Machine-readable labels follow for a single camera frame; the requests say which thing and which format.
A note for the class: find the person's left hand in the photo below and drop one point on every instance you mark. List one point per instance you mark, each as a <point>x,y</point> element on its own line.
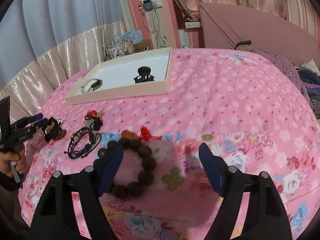
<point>17,160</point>

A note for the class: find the pink bed headboard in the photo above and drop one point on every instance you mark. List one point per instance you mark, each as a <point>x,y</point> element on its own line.
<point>250,30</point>

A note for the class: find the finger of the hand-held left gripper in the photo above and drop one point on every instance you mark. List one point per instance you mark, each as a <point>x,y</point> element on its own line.
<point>35,118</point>
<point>35,127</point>

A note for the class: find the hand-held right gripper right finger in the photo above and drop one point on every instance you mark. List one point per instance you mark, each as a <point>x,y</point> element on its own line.
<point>210,165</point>

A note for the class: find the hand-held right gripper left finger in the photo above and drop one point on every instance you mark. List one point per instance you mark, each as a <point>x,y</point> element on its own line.
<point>112,170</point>

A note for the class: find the brown cardboard box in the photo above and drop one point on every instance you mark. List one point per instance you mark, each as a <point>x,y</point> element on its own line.
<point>142,47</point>

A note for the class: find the person's left forearm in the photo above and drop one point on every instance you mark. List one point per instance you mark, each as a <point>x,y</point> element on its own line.
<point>7,181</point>

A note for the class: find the cream satin curtain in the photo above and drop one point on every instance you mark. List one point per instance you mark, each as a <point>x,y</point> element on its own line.
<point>62,52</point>

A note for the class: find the white shallow tray box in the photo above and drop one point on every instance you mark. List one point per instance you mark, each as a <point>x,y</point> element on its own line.
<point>140,62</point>

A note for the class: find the white wall socket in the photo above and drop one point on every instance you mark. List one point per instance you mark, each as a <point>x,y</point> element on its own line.
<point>157,3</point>

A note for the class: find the dark blue crocheted blanket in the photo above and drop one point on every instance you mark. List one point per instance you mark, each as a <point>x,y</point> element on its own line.
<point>313,90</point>

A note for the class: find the blue sheer curtain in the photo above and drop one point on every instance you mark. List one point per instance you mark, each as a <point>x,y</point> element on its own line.
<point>62,12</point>

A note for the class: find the purple dotted pillow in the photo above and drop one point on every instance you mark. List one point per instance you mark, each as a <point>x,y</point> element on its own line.
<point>282,67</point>

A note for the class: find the white power strip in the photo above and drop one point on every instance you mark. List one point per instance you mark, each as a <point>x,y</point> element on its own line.
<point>192,25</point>

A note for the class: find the black hair claw clip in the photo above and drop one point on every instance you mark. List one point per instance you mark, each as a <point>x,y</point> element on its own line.
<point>143,75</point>

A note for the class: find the pink floral blanket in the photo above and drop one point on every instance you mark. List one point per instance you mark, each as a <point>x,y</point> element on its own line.
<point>225,105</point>

